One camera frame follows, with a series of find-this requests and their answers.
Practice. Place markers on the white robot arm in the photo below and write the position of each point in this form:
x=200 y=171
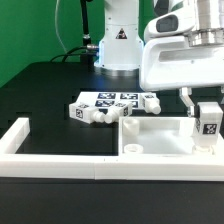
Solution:
x=121 y=49

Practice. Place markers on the white square tabletop part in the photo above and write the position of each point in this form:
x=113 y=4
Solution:
x=163 y=136

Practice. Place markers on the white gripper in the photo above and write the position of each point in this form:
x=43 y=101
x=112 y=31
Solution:
x=170 y=63

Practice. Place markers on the green backdrop curtain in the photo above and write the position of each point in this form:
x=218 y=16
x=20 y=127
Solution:
x=35 y=31

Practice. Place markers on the fiducial marker sheet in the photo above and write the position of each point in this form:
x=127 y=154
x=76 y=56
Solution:
x=107 y=99

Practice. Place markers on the white U-shaped obstacle fence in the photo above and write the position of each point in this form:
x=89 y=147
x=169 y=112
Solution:
x=199 y=167

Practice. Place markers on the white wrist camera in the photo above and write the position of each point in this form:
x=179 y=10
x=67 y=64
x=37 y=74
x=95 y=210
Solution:
x=168 y=25

